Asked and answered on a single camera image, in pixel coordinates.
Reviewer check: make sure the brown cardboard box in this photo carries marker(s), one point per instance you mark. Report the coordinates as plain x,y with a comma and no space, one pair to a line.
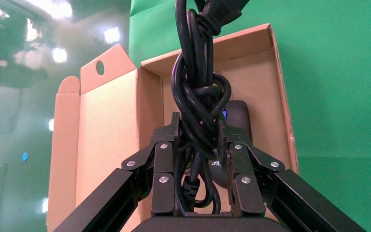
108,128

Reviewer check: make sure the blue scrap on floor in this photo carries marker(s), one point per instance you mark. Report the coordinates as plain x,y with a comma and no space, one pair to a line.
25,156

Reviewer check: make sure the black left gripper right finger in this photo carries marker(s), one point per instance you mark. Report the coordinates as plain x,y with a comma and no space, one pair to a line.
246,185

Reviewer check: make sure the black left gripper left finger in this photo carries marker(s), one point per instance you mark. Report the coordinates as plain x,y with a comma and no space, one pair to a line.
163,179

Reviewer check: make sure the black power adapter brick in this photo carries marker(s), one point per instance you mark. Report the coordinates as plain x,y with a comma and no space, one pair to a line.
240,118

